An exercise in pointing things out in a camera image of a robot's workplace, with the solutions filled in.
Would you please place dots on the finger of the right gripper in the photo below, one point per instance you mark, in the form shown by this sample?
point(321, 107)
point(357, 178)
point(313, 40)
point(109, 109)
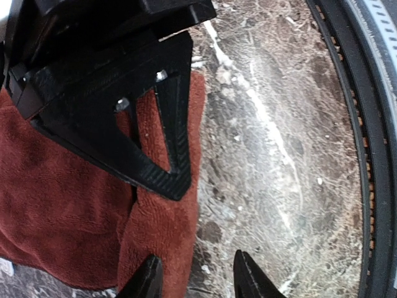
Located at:
point(91, 108)

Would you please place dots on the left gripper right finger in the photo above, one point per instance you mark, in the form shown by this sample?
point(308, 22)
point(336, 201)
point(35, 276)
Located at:
point(250, 281)

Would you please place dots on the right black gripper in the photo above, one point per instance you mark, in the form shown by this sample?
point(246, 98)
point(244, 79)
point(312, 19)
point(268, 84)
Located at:
point(37, 33)

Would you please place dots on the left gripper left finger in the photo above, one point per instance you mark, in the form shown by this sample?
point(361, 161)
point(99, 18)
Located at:
point(146, 282)

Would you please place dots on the dark red towel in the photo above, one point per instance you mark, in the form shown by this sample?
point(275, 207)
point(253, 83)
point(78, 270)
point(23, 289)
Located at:
point(85, 227)

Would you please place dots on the white slotted cable duct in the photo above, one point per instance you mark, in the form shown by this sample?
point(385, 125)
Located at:
point(377, 19)

